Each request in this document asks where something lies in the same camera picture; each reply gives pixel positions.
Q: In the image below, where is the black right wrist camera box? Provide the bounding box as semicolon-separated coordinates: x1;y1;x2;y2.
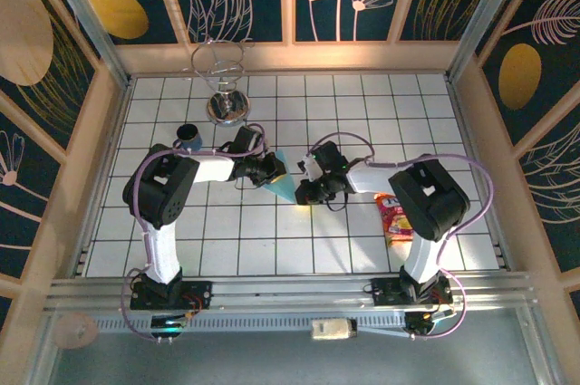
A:
296;140;351;178

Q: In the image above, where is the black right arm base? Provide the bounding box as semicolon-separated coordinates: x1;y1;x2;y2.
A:
370;274;454;307

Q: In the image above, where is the aluminium mounting rail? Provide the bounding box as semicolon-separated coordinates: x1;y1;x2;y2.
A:
44;270;540;313

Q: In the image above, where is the light blue cloth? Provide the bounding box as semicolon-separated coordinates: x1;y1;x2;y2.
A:
262;149;295;203

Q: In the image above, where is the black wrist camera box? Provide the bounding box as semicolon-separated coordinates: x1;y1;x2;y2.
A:
296;140;351;178
228;125;266;160

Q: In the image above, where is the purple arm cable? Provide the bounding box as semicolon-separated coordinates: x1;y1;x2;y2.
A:
120;121;268;343
307;131;495;342

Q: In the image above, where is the grey slotted cable duct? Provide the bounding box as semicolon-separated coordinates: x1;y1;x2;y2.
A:
92;314;409;334

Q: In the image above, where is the round beige disc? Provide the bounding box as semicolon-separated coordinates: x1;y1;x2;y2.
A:
53;312;99;350

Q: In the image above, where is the dark blue ceramic mug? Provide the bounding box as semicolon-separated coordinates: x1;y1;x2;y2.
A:
174;123;202;150

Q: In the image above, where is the white adapter block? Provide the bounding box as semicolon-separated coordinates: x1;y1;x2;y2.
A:
310;317;359;341

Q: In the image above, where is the aluminium side rail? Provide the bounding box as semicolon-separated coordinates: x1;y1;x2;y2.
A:
446;76;516;274
67;76;135;278

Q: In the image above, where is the chrome spiral wire stand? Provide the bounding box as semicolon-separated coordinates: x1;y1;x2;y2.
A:
189;38;255;126

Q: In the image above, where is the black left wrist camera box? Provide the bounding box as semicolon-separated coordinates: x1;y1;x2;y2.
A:
228;125;266;160

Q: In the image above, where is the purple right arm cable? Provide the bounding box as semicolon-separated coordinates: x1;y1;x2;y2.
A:
307;131;495;342

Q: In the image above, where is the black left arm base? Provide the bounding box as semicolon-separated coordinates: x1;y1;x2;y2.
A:
130;276;214;312

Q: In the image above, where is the thin black right gripper cable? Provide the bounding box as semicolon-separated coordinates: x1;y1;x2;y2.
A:
324;191;349;214

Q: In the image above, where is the colourful snack packet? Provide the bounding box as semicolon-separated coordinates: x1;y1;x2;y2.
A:
373;192;414;248

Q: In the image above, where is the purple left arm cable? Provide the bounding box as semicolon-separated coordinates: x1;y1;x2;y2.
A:
120;121;268;343

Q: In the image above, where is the aluminium frame post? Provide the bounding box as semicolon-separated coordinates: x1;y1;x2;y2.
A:
446;0;529;82
38;0;132;87

